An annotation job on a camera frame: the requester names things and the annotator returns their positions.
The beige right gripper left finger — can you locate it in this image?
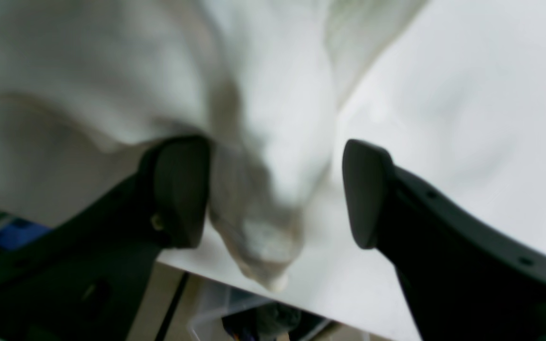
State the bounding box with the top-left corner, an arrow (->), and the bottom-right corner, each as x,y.
152,136 -> 210,250

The beige right gripper right finger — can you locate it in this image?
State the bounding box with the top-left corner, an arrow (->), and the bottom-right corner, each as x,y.
342,139 -> 395,250

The white T-shirt black print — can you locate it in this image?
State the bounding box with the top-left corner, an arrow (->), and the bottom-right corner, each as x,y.
0,0 -> 425,292

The clear plastic storage bin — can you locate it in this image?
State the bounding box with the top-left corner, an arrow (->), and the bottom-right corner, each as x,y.
187,280 -> 340,341

